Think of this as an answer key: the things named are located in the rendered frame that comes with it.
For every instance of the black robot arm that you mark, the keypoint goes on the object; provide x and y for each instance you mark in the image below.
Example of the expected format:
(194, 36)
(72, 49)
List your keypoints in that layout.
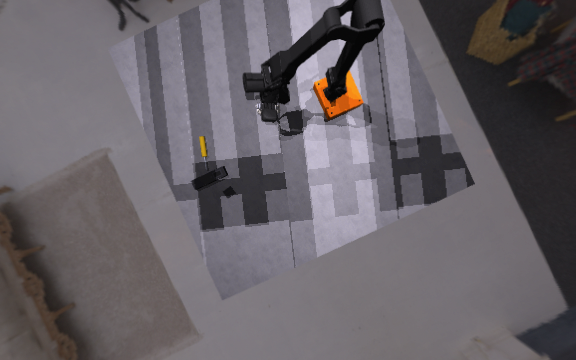
(366, 22)

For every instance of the yellow-handled screwdriver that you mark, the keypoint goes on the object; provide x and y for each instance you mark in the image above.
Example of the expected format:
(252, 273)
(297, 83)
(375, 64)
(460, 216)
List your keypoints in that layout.
(203, 148)

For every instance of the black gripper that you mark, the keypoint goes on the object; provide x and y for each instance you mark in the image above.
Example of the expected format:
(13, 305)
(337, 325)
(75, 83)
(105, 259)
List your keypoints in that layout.
(268, 113)

